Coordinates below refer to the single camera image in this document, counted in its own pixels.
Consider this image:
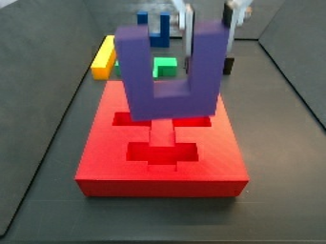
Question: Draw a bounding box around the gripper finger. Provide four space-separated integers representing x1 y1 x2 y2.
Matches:
223 0 253 52
176 3 195 57

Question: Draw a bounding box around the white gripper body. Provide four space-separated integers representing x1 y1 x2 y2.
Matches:
171 0 254 12

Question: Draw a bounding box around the purple U-shaped block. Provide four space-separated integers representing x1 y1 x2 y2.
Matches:
115 21 229 121

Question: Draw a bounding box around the red puzzle board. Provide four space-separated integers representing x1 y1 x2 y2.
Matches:
75 81 250 197

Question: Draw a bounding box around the blue U-shaped block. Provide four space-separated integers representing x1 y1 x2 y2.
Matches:
136 11 171 48

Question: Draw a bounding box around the black U-shaped block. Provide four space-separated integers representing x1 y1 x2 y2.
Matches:
183 57 234 75

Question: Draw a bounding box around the green U-shaped block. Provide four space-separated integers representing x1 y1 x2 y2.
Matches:
115 57 178 79

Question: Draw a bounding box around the yellow bar block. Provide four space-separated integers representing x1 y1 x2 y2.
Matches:
91 35 116 80

